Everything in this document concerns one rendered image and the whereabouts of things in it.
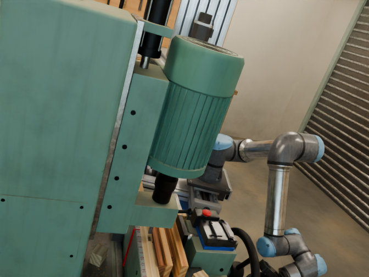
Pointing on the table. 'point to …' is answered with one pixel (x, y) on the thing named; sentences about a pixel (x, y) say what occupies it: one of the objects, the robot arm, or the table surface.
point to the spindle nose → (163, 188)
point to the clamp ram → (183, 231)
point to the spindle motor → (193, 105)
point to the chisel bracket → (153, 211)
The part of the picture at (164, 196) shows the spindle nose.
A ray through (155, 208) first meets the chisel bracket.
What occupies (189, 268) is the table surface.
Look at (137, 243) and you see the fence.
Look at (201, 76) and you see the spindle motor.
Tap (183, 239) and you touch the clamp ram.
